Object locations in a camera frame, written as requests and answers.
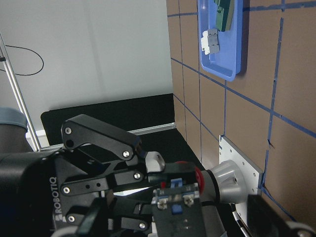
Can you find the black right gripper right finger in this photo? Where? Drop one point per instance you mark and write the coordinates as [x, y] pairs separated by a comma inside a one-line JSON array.
[[263, 221]]

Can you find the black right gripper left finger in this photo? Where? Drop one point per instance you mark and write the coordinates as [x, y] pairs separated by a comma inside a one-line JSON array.
[[96, 221]]

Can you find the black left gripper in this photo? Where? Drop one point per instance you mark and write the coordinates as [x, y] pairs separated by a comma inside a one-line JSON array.
[[42, 192]]

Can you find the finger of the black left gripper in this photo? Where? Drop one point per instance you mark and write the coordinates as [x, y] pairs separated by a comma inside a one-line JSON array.
[[159, 171]]

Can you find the red emergency stop button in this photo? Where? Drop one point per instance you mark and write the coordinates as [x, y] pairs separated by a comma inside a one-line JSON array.
[[177, 210]]

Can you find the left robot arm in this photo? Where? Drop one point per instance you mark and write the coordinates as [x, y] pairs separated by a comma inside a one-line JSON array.
[[208, 198]]

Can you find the black floor mat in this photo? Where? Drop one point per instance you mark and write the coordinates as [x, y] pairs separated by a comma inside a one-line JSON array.
[[130, 114]]

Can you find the blue plastic tray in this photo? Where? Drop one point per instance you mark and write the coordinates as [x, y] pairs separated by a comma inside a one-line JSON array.
[[225, 64]]

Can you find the white circuit breaker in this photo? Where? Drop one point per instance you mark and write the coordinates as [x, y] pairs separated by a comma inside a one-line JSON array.
[[209, 42]]

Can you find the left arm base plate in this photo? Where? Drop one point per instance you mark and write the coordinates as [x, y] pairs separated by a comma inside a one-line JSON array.
[[238, 177]]

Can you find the green electrical switch module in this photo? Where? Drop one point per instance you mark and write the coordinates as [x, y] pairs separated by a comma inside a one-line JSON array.
[[224, 14]]

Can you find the aluminium frame rail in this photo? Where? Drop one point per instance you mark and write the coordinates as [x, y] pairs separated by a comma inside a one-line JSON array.
[[4, 58]]

